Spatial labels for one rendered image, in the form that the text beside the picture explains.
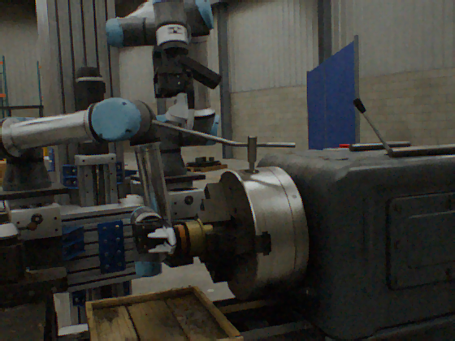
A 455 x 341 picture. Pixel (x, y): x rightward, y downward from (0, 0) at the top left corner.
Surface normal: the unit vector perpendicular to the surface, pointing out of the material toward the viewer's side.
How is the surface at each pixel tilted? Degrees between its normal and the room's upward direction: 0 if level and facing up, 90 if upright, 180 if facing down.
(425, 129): 90
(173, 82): 74
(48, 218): 90
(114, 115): 89
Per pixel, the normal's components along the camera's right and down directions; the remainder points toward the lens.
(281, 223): 0.31, -0.22
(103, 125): -0.09, 0.09
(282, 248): 0.34, 0.09
